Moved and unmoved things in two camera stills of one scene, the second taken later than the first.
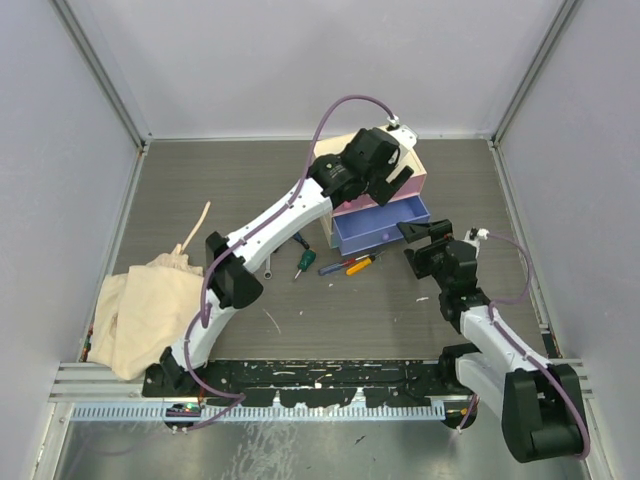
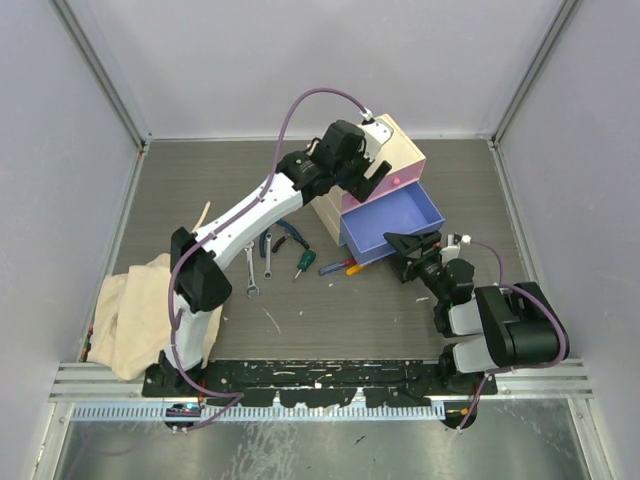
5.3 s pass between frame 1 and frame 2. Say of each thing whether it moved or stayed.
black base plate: stayed
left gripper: moved
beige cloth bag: stayed
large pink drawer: moved
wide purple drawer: moved
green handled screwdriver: stayed
